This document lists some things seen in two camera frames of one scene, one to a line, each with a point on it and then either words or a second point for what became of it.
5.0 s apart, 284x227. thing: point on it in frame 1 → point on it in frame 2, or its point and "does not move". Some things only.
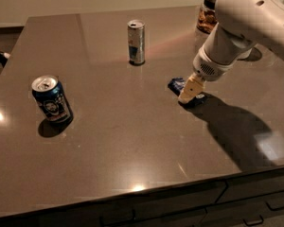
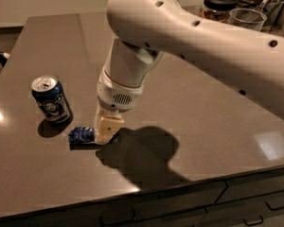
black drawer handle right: (272, 209) does not move
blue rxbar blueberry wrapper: (176, 85) → (83, 138)
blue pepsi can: (51, 97) does not move
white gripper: (207, 67) → (114, 96)
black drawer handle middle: (254, 224) does not move
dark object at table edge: (2, 58) does not move
